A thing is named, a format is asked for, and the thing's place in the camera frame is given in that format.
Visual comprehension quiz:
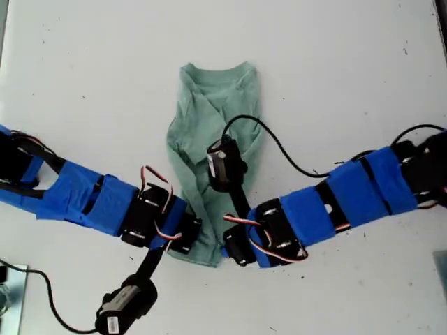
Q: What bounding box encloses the green t-shirt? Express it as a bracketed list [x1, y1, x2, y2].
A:
[166, 61, 268, 269]

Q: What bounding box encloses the steel plate with nut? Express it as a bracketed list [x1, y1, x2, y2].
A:
[0, 264, 30, 335]

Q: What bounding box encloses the camera black cable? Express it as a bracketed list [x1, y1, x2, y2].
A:
[0, 258, 103, 335]
[222, 114, 447, 177]

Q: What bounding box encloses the arm red white wire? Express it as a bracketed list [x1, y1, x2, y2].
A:
[223, 213, 351, 263]
[139, 164, 183, 253]

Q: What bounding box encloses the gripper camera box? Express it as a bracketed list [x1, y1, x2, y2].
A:
[206, 137, 248, 193]
[95, 274, 160, 335]

